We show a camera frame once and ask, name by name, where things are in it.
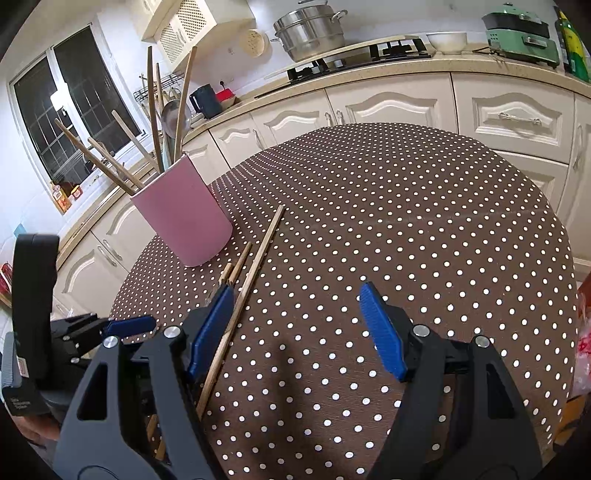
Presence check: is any green toaster oven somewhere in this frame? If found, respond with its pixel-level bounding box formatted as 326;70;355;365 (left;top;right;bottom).
482;2;560;69

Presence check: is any pink utensil holder cup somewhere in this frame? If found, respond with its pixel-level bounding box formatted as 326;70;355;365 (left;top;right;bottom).
131;155;232;267

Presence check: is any stainless steel steamer pot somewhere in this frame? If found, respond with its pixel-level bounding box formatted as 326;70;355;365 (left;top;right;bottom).
273;1;349;62

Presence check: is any green yellow bottle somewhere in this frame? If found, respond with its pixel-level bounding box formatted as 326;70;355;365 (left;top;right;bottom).
554;6;590;83

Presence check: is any white bowl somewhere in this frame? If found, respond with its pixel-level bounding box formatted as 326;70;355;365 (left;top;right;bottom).
427;32;468;55

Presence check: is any long wooden chopstick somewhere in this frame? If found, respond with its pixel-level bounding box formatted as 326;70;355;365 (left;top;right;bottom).
197;205;286;419

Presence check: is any red container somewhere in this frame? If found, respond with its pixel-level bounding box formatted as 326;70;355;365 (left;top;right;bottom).
215;88;236;110

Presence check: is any dark blue kettle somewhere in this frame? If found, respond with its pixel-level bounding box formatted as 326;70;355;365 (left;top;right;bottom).
189;84;222;119

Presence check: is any wooden chopstick in cup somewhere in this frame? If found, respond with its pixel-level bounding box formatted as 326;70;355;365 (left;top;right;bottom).
146;46;164;174
111;110;158;171
54;119;134;195
172;46;197;163

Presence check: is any brown polka dot tablecloth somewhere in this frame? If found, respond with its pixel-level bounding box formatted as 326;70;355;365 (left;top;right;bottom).
111;123;577;479

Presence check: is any black gas stove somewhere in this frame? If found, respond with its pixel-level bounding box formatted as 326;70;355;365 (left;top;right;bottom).
286;35;431;84

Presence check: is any white range hood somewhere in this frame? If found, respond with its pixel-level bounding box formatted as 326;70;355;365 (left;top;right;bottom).
127;0;254;72

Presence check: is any metal ladle in cup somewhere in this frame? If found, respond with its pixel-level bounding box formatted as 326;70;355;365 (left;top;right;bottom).
161;99;190;166

